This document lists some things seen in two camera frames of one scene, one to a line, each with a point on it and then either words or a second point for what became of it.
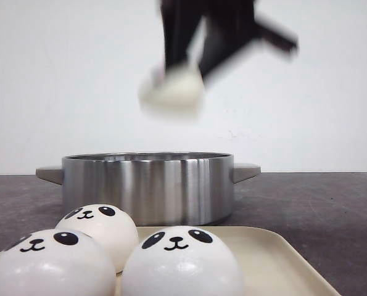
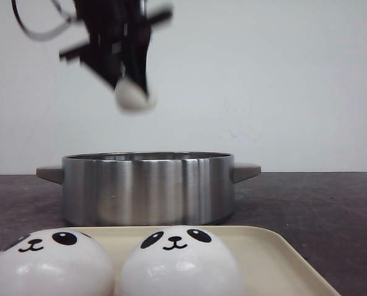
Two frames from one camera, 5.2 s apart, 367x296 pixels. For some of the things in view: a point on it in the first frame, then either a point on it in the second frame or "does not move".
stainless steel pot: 155,189 does not move
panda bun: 182,261 does not move
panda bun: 111,227 to 132,99
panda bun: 50,262 does not move
